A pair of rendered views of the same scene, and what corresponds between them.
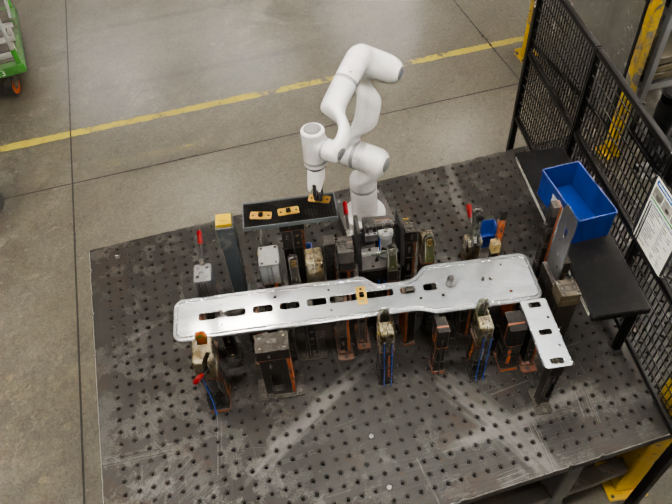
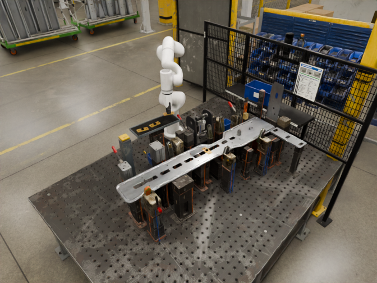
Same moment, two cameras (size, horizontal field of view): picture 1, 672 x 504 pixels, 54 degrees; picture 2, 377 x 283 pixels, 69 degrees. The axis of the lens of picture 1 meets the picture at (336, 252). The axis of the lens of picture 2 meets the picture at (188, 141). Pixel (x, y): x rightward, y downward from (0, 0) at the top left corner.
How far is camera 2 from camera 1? 1.16 m
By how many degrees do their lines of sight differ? 27
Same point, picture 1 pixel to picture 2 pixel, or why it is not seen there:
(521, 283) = (264, 125)
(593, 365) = not seen: hidden behind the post
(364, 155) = (174, 95)
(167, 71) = (12, 127)
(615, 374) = (307, 153)
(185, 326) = (129, 194)
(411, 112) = (145, 112)
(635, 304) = (308, 117)
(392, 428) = (247, 207)
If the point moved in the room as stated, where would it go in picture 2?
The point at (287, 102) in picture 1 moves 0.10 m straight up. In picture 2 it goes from (86, 123) to (84, 118)
